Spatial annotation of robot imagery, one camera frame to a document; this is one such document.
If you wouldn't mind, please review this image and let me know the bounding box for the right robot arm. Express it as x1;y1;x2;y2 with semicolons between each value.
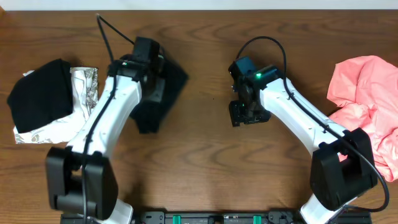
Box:
228;57;377;223

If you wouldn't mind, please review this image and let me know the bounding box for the folded black garment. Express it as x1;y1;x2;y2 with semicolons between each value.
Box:
7;59;73;133

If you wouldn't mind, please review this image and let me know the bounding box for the black cable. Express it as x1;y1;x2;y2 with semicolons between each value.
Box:
234;35;391;215
81;13;136;224

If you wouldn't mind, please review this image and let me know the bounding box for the black t-shirt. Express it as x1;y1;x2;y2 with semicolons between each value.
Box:
129;55;188;134

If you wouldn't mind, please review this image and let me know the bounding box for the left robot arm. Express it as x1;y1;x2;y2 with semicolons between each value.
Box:
45;37;162;223

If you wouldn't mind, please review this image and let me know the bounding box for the left black cable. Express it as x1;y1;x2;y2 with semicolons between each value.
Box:
81;13;136;224

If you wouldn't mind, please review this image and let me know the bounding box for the right black cable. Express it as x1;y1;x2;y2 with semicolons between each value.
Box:
234;35;391;215

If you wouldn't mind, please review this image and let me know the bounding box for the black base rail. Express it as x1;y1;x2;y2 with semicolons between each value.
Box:
60;210;373;224

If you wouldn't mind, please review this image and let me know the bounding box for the pink t-shirt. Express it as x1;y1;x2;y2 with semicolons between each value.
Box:
327;55;397;182

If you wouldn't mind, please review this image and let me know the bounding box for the white patterned folded garment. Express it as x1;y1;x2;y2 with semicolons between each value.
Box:
13;67;98;144

